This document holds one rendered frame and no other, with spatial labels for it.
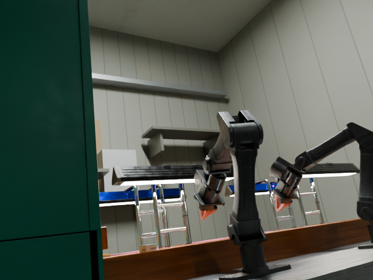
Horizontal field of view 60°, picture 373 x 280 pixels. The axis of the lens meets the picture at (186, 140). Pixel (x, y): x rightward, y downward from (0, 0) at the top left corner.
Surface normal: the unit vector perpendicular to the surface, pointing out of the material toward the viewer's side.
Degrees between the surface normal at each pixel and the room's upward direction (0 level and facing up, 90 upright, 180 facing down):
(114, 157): 90
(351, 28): 90
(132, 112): 90
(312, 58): 90
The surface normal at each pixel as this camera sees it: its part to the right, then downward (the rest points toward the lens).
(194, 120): 0.49, -0.32
